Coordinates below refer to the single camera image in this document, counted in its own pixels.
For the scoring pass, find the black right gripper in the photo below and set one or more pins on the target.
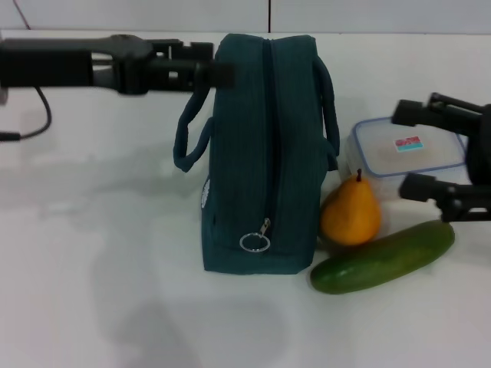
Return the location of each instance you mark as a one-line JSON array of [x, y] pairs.
[[481, 153]]

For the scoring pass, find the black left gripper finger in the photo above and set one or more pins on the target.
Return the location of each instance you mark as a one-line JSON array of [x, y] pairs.
[[184, 50], [199, 76]]

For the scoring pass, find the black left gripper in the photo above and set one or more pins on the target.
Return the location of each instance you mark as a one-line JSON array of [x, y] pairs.
[[46, 67]]

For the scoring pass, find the clear container with blue lid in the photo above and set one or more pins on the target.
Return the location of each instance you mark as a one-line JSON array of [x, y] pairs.
[[383, 153]]

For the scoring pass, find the dark teal insulated lunch bag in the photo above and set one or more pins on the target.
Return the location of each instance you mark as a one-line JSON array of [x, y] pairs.
[[245, 153]]

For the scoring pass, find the yellow orange pear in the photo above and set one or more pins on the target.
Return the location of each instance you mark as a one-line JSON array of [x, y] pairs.
[[351, 218]]

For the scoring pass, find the green cucumber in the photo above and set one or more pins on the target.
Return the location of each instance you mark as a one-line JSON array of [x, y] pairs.
[[383, 260]]

